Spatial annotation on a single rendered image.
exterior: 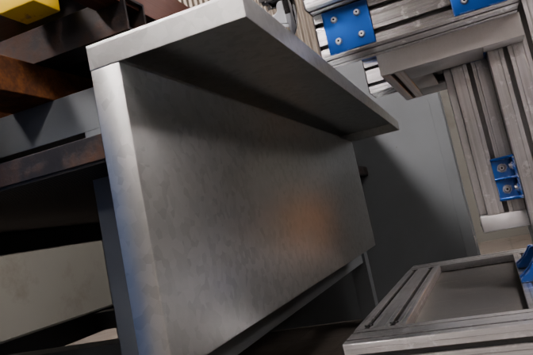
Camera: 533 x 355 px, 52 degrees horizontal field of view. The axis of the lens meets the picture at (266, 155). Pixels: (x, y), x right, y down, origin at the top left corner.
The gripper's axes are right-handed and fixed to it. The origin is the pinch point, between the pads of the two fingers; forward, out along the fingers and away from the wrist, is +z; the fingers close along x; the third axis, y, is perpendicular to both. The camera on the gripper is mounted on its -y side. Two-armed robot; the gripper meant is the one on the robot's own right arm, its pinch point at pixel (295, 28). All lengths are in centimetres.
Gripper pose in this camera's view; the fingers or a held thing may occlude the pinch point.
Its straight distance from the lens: 148.4
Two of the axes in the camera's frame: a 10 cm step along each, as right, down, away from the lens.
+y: -9.2, 2.3, 3.3
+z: 2.0, 9.7, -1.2
